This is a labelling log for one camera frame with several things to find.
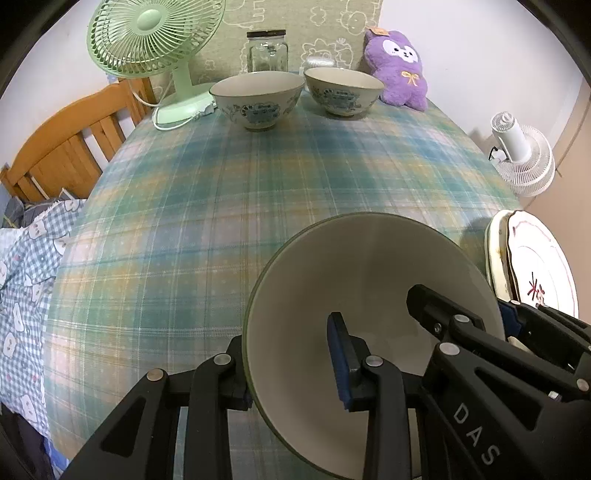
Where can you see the scalloped yellow floral plate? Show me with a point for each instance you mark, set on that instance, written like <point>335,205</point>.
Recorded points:
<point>504,277</point>

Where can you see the small white container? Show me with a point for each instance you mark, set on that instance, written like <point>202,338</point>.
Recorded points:
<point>318,61</point>

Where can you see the dark blue cloth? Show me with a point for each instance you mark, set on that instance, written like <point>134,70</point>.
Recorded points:
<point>16,210</point>

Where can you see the purple plush toy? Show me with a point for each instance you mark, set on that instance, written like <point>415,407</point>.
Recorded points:
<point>397,69</point>

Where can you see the green desk fan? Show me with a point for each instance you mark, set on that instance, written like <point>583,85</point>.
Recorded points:
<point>152,27</point>

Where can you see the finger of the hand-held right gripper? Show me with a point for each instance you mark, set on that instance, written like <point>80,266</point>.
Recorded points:
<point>545,323</point>
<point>434,304</point>

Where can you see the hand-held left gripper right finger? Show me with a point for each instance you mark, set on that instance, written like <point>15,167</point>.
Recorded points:
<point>336,364</point>

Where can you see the wooden bed headboard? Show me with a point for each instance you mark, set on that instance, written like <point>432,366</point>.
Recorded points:
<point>60,143</point>

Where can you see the glass jar with dark lid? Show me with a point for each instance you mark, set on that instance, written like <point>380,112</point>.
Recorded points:
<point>268,50</point>

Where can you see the beige door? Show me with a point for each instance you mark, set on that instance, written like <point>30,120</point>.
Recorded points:
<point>577,138</point>

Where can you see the grey ceramic bowl blue pattern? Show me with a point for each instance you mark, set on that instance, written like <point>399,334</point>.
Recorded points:
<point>256,108</point>
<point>344,99</point>
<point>369,277</point>

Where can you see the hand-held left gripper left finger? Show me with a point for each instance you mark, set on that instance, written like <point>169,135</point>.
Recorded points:
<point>210,383</point>

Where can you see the white plate with red trim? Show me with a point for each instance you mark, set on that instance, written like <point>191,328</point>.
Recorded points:
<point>540,263</point>

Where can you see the blue checked blanket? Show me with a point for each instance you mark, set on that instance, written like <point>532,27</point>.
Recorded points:
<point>27,277</point>

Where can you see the round yellow floral plate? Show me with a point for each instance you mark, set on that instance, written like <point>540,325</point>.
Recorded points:
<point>490,263</point>

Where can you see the white fan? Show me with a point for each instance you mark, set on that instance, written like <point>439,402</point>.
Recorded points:
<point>526,161</point>

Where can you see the green printed board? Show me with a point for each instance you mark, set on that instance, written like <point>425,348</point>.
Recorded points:
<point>332,23</point>

